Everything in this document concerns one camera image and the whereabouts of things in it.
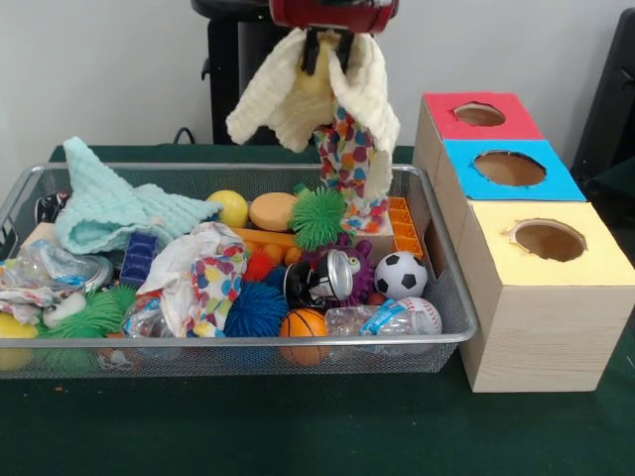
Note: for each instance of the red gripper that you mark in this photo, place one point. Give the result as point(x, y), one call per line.
point(292, 12)

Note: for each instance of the cream quilted cloth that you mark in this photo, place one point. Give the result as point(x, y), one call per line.
point(263, 104)

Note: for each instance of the small colourful dotted cloth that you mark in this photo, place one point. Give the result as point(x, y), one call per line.
point(347, 154)

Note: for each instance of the mint quilted cloth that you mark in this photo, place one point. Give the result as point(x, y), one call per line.
point(104, 208)

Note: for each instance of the clear mesh bin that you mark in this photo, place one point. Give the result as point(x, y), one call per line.
point(248, 357)

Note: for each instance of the wooden box with three holes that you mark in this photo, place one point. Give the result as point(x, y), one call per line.
point(546, 337)

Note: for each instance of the plain green spiky ball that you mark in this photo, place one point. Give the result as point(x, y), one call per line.
point(317, 215)

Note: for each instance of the orange sponge disc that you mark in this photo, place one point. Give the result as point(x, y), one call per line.
point(270, 210)

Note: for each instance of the yellow ball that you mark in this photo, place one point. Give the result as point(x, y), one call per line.
point(230, 208)

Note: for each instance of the orange toy brick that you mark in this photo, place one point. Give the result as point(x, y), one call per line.
point(404, 228)

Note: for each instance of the crushed drink can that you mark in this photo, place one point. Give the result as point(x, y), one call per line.
point(327, 277)

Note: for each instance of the toy soccer ball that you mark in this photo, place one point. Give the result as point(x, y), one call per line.
point(402, 277)

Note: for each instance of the large colourful dotted cloth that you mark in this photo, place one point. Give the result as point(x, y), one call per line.
point(208, 287)

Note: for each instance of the blue spiky ball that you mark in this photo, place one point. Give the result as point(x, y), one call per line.
point(255, 312)

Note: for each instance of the orange toy basketball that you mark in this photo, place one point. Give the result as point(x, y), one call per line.
point(300, 324)

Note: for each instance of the black chair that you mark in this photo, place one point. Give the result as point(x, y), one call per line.
point(610, 99)

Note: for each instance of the dark green table cloth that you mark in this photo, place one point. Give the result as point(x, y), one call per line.
point(297, 426)

